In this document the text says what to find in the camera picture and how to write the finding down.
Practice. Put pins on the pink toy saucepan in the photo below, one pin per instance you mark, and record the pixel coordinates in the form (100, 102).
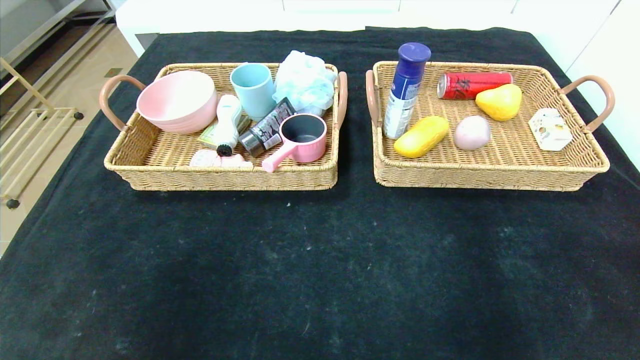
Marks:
(302, 137)

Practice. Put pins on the white brush applicator bottle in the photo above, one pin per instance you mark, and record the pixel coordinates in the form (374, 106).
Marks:
(228, 120)

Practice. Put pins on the long yellow fruit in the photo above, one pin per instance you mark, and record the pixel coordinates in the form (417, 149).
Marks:
(422, 136)

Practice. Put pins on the pink bottle white cap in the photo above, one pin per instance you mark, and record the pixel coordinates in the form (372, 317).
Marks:
(210, 159)

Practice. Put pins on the blue capped spray can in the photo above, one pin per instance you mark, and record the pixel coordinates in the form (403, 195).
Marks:
(402, 100)

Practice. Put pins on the pale pink egg shaped food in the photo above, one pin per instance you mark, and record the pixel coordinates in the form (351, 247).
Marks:
(472, 133)

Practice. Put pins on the wicker basket with toiletries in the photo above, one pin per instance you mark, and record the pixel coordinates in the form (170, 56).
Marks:
(300, 175)

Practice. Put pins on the wicker basket with food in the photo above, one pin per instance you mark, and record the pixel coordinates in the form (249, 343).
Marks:
(500, 165)

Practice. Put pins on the black cosmetic tube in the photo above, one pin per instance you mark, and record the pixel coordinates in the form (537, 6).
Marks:
(265, 132)

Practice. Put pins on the black tablecloth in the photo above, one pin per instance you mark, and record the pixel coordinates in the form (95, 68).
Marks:
(320, 275)

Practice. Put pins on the light blue bath pouf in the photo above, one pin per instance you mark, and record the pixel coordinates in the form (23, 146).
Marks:
(305, 82)

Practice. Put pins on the teal plastic cup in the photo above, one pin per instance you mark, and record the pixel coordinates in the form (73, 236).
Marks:
(252, 92)

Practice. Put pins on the green soap box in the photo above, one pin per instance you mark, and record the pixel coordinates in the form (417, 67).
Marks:
(207, 135)

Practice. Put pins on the pink bowl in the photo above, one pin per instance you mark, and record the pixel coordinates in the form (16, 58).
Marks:
(175, 102)

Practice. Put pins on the red soda can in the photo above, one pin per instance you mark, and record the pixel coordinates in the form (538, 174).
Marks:
(467, 85)

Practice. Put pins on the yellow pear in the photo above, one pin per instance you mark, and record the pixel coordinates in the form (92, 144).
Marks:
(499, 103)

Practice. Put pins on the small white carton box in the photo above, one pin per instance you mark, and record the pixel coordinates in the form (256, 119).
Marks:
(550, 130)

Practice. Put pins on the light wooden rack on wheels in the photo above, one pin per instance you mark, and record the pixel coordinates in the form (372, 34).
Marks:
(78, 115)

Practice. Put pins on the grey metal shelf unit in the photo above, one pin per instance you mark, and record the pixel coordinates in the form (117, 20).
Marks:
(30, 20)

